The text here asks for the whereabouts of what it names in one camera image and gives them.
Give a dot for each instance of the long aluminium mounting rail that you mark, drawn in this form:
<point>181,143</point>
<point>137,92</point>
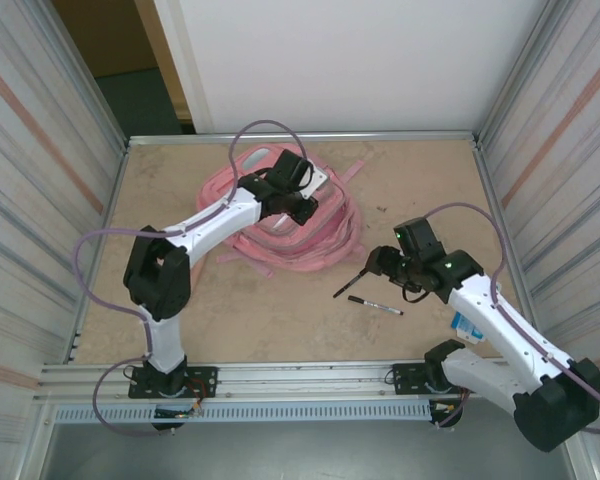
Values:
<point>305,375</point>

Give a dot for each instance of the short aluminium frame rail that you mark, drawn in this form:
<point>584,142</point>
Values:
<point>205,138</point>

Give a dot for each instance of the blue white stationery package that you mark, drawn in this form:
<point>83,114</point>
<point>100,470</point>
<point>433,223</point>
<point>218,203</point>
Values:
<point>467,327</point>

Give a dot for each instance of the pink school backpack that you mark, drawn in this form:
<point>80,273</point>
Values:
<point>320,240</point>

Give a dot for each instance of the black marker pen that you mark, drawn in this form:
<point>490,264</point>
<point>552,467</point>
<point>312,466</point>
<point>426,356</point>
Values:
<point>347,286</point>

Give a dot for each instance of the grey metal panel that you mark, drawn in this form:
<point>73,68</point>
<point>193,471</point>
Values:
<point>305,450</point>

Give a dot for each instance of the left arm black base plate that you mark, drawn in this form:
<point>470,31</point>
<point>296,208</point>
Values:
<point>205,380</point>

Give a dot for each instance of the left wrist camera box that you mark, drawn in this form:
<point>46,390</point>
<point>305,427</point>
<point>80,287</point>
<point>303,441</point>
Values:
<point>320,182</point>

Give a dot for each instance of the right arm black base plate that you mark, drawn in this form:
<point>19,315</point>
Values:
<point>405,377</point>

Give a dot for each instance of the aluminium side frame rail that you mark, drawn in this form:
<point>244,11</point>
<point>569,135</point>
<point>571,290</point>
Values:
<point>485,175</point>
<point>120,172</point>

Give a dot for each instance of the white door frame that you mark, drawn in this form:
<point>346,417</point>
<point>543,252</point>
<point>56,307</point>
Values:
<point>182,60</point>

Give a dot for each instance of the black marker white label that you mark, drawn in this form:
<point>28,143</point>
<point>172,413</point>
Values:
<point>370,303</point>

